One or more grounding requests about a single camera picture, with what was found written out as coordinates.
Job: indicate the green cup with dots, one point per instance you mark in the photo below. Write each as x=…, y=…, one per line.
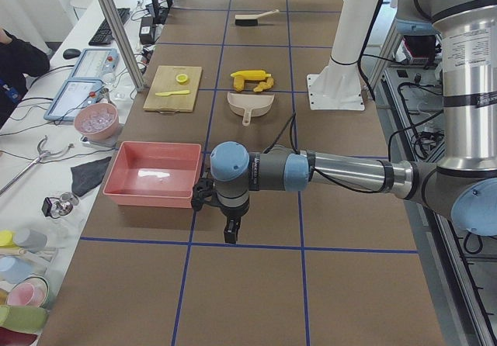
x=23, y=319

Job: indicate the pink bowl with ice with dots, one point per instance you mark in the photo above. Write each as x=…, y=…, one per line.
x=98, y=121

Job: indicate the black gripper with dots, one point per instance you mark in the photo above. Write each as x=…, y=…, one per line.
x=233, y=216

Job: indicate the grey cup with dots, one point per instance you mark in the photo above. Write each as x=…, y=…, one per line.
x=30, y=239

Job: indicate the yellow toy knife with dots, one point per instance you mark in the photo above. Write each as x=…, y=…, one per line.
x=170, y=93

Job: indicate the beige hand brush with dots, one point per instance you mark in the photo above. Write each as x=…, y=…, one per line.
x=252, y=19

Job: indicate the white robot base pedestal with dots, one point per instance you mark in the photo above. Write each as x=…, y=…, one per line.
x=338, y=86

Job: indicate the upper teach pendant tablet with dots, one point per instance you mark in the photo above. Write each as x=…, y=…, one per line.
x=95, y=62

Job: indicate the wooden cutting board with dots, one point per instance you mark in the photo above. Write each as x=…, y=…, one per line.
x=164, y=81

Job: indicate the black computer mouse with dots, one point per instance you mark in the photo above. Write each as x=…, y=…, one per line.
x=71, y=53

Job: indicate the black keyboard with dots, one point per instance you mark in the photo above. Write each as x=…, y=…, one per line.
x=104, y=35

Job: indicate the beige dustpan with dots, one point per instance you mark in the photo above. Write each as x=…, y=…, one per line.
x=249, y=105

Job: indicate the dark grey cloth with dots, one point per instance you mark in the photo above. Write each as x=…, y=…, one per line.
x=87, y=176

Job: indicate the yellow cup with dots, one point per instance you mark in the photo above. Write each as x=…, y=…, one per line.
x=6, y=239

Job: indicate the black power adapter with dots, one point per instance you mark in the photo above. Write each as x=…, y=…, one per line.
x=149, y=31

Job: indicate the toy ginger root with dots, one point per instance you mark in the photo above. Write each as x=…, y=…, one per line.
x=264, y=85

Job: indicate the yellow toy lemon slice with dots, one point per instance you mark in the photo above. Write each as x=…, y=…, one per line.
x=182, y=78

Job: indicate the metal grabber tool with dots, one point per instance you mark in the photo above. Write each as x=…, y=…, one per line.
x=42, y=153

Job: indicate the teach pendant tablet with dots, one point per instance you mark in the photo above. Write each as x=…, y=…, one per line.
x=73, y=96
x=95, y=62

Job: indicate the lower teach pendant tablet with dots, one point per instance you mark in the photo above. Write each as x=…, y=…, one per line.
x=73, y=96

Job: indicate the light blue cup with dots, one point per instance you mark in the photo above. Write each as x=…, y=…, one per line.
x=14, y=270

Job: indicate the toy potato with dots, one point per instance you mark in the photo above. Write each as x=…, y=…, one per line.
x=238, y=83

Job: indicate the pink cup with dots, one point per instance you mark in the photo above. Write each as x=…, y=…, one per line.
x=33, y=291

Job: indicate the person in dark clothes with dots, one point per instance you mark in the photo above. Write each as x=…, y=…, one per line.
x=18, y=59

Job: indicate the pink plastic bin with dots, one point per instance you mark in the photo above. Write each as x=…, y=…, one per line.
x=154, y=174

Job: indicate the aluminium frame post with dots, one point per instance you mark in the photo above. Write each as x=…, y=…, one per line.
x=112, y=17

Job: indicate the small kitchen scale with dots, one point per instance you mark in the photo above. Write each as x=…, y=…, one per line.
x=105, y=143

